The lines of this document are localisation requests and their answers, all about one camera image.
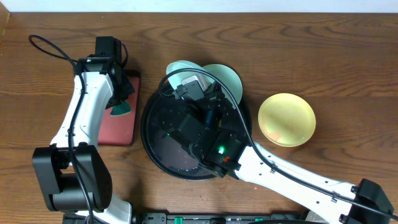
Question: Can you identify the light blue-green plate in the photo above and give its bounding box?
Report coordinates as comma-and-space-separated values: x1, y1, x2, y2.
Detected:
166, 60, 214, 90

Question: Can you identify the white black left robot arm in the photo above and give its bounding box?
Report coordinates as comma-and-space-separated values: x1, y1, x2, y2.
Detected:
32, 56, 132, 223

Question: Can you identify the round black tray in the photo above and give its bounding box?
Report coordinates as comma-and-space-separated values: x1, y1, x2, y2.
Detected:
140, 81, 252, 181

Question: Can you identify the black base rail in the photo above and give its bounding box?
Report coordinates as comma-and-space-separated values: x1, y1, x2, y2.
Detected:
130, 213, 305, 224

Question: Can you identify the green yellow sponge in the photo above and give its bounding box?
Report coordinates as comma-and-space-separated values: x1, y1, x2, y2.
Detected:
110, 101, 131, 116

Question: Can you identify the yellow plate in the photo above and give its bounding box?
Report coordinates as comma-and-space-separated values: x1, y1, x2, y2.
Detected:
258, 93, 317, 147

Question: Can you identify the black rectangular water tray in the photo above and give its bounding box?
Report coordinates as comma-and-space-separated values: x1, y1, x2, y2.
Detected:
98, 70, 141, 146

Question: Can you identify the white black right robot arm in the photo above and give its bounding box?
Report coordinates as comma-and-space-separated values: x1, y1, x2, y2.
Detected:
165, 86, 397, 223

